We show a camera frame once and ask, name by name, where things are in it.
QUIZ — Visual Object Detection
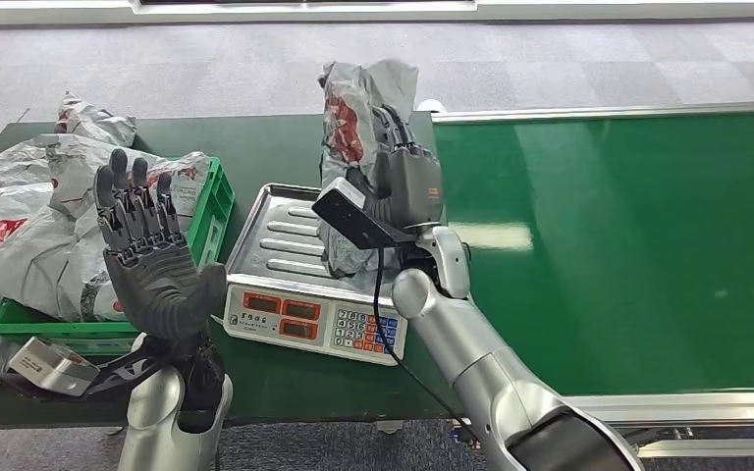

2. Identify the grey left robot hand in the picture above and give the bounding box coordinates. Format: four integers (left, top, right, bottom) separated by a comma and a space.
92, 149, 229, 356

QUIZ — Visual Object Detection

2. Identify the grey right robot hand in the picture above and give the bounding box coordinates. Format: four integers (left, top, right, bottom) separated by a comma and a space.
348, 103, 447, 231

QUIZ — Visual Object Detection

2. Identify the grey mailer package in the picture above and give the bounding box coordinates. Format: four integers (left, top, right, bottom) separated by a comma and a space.
316, 59, 420, 280

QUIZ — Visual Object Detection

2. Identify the green conveyor belt machine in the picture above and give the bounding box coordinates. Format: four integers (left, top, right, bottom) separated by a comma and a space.
430, 100, 754, 460

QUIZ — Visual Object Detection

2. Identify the green plastic crate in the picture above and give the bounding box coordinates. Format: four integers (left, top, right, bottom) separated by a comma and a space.
0, 155, 237, 356

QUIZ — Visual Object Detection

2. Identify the grey mailer bag black print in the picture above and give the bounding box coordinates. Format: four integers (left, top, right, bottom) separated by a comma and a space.
0, 202, 133, 325

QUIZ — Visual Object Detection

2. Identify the white electronic weighing scale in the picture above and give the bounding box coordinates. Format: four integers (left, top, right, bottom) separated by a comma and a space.
222, 183, 410, 367

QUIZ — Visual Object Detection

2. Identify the small crumpled grey mailer bag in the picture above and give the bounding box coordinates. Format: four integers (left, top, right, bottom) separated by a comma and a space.
53, 90, 138, 148

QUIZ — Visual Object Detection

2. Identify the flat grey mailer bag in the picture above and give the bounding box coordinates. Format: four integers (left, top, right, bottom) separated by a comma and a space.
0, 139, 53, 189

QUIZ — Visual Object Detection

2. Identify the white skirting board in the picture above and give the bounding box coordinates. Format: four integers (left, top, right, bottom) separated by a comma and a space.
0, 0, 754, 26

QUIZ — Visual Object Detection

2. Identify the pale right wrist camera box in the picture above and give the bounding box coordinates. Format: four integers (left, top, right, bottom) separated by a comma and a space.
311, 177, 412, 252

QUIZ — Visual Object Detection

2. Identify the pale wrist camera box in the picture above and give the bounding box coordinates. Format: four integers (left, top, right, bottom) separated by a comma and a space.
311, 177, 412, 252
7, 337, 100, 398

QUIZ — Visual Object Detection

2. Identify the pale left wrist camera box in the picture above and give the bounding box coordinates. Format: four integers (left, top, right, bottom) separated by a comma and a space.
7, 337, 100, 398

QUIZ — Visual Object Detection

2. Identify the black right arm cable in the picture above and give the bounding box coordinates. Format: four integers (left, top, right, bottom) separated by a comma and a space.
372, 246, 482, 445

